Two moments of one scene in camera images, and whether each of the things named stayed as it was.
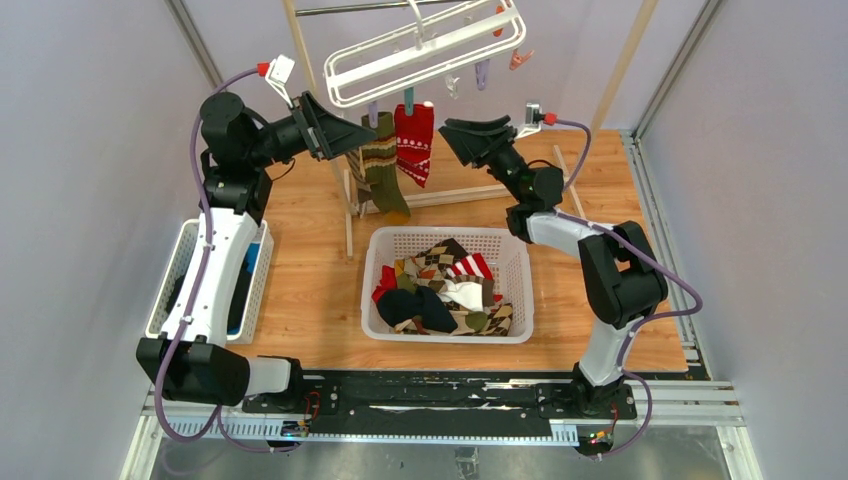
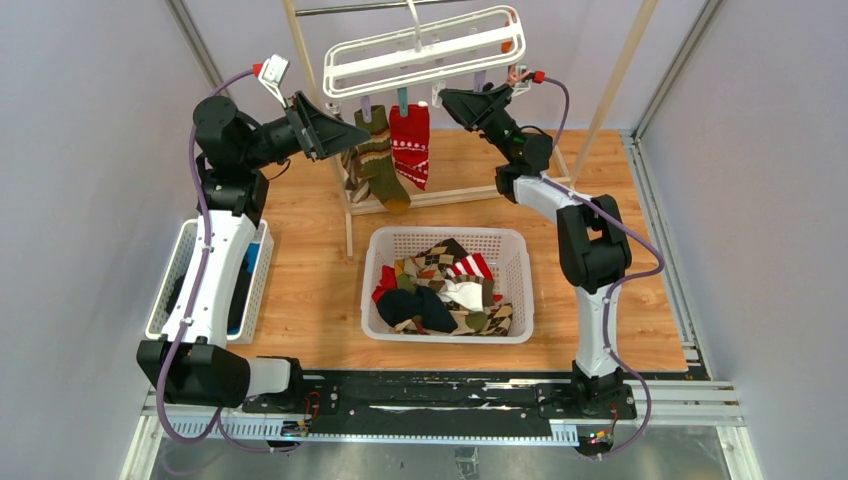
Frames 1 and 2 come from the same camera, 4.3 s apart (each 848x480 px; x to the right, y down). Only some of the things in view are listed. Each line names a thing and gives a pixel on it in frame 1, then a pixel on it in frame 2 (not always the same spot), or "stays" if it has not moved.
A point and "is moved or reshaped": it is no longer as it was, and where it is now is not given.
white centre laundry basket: (508, 257) stays
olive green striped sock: (379, 161) stays
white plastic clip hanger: (424, 51) stays
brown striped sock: (356, 160) is moved or reshaped
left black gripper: (330, 134) stays
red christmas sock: (415, 140) stays
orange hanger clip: (498, 32) → (507, 45)
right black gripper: (477, 142) → (477, 109)
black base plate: (448, 399) stays
